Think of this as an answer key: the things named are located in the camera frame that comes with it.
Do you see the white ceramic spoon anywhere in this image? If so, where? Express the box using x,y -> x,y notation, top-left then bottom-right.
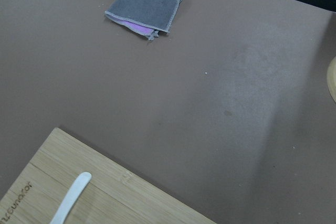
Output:
50,172 -> 92,224

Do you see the purple folded cloth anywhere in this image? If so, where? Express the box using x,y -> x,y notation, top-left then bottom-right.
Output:
109,17 -> 159,40

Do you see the grey folded cloth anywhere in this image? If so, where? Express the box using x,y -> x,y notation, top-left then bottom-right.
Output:
104,0 -> 182,33

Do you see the bamboo cutting board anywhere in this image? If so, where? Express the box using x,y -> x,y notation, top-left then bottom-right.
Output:
1,128 -> 211,223

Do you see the wooden mug tree stand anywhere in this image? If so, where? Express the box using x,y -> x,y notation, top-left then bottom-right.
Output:
326,57 -> 336,102

